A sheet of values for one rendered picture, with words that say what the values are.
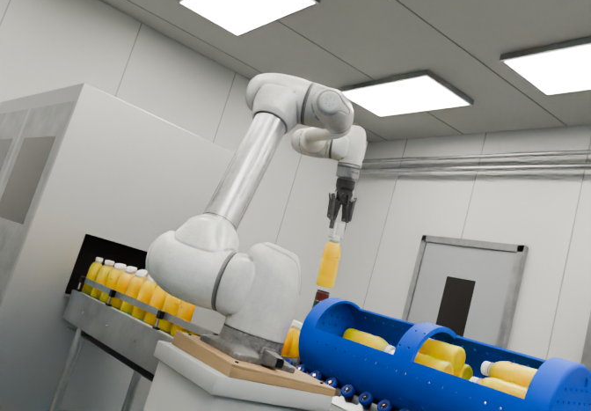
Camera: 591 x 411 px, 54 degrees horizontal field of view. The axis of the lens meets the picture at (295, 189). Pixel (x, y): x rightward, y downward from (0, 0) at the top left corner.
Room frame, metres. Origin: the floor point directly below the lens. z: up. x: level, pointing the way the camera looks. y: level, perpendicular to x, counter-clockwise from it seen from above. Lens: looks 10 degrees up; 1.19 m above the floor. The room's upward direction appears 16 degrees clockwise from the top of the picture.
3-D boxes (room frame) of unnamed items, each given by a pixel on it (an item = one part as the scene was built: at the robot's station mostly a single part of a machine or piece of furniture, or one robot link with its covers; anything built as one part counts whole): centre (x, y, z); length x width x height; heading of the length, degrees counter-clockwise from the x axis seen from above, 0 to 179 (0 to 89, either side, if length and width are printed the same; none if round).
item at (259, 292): (1.47, 0.00, 1.19); 0.18 x 0.16 x 0.22; 77
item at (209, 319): (2.17, 0.13, 1.05); 0.20 x 0.10 x 0.10; 40
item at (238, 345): (1.45, -0.01, 1.05); 0.22 x 0.18 x 0.06; 36
